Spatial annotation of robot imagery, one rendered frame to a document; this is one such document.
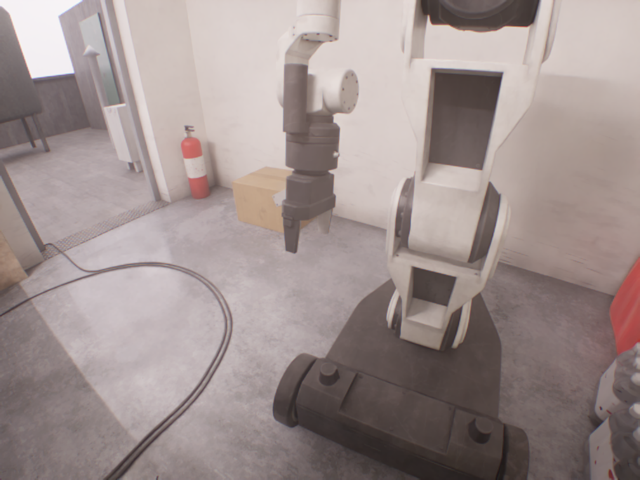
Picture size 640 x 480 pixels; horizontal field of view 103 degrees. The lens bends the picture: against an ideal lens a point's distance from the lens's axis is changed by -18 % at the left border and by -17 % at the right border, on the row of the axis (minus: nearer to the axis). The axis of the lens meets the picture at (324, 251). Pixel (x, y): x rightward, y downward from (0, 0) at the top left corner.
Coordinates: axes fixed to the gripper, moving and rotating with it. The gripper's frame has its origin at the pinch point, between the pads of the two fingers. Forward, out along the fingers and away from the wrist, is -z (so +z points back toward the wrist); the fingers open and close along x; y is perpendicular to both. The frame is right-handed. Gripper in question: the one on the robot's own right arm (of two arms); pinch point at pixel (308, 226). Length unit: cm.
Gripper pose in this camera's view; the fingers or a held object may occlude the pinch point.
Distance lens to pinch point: 56.5
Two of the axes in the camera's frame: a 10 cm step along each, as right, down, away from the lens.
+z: 0.6, -9.0, -4.3
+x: -5.1, 3.5, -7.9
